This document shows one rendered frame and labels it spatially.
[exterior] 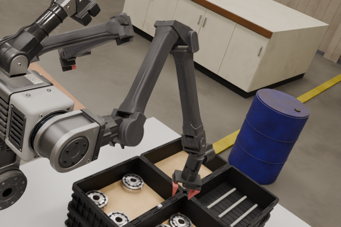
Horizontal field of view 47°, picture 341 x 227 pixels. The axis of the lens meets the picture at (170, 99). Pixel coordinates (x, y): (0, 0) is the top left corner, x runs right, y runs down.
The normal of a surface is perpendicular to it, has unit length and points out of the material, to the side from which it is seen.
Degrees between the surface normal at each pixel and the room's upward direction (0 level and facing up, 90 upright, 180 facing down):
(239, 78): 90
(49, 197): 0
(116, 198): 0
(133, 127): 66
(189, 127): 98
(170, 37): 73
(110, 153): 0
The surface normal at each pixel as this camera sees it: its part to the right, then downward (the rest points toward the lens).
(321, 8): -0.61, 0.20
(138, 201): 0.28, -0.85
